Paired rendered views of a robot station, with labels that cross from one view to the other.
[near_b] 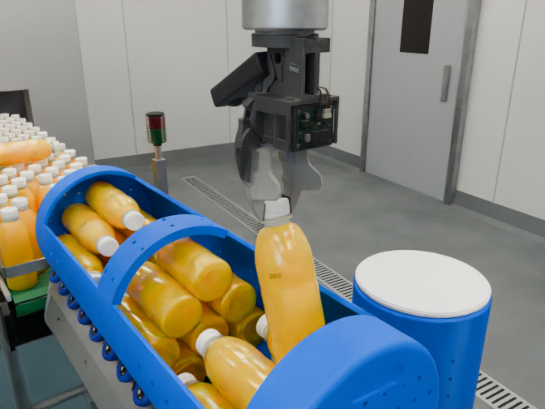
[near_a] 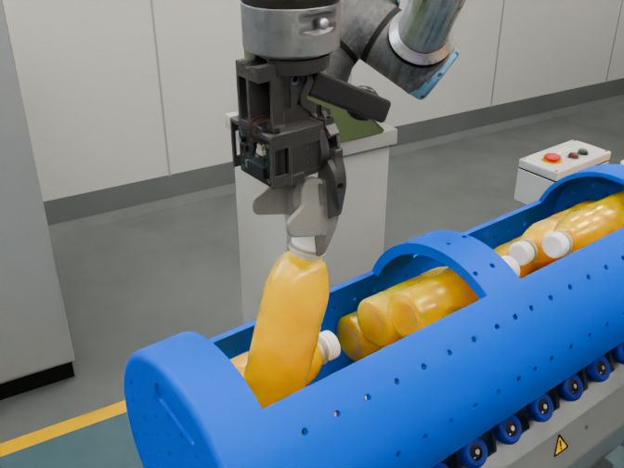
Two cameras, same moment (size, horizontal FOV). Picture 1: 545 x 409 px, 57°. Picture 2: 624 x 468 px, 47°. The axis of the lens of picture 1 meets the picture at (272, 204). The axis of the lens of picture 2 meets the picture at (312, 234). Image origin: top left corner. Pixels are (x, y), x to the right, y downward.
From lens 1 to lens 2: 0.90 m
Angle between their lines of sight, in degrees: 80
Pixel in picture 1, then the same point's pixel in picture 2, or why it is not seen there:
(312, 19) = (249, 43)
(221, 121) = not seen: outside the picture
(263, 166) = not seen: hidden behind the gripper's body
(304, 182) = (308, 227)
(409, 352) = (196, 429)
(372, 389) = (176, 416)
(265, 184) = (270, 197)
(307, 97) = (243, 122)
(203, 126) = not seen: outside the picture
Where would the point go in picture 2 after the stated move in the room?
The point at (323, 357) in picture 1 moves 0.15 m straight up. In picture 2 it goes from (172, 346) to (157, 224)
